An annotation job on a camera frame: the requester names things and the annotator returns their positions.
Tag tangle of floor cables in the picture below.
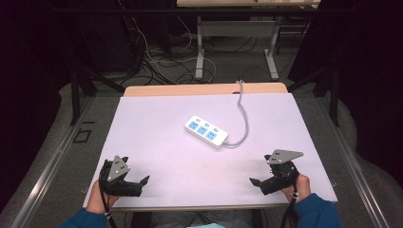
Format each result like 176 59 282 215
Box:
117 0 260 87

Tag aluminium floor rail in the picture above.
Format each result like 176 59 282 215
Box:
317 96 393 228
10 96 96 228

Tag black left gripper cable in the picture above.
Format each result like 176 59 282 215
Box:
98 170 119 228

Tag black metal stand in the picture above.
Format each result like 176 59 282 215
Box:
286 65 340 128
69 60 126 126

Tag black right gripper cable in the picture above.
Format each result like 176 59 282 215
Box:
279 177 300 228

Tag dark curtain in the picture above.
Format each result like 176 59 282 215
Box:
286 0 403 188
0 0 96 213

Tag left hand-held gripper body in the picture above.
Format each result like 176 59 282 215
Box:
99 155 144 198

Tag person's left hand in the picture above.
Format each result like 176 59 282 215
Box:
86 180 121 216

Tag black floor socket frame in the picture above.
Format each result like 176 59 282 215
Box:
72 128 93 144

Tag white table cover sheet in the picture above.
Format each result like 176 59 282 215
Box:
83 92 338 209

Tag white power strip blue sockets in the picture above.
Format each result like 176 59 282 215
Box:
183 114 229 150

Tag person's right hand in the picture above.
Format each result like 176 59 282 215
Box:
279 173 313 204

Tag white desk with metal legs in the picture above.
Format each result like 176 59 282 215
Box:
176 0 321 82

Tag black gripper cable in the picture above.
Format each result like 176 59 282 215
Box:
98 170 119 228
279 177 300 228

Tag grey power strip cable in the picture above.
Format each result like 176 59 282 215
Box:
222 79 250 149

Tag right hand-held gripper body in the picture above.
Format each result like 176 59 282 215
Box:
259 148 304 196

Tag person's legs grey trousers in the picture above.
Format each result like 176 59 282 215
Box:
148 210 255 228

